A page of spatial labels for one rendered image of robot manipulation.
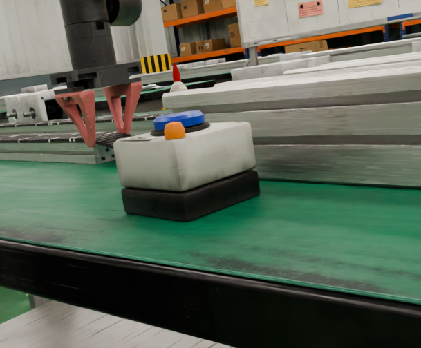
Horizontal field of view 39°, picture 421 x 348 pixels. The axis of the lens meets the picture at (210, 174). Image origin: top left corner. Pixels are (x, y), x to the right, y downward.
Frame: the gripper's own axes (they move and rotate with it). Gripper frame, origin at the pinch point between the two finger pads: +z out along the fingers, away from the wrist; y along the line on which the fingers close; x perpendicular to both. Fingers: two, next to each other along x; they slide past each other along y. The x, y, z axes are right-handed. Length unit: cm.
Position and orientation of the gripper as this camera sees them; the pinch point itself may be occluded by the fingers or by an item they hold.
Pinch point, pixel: (107, 137)
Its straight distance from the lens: 80.7
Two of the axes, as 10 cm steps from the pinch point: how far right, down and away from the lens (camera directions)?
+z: 1.5, 9.7, 1.8
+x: -6.7, -0.4, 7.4
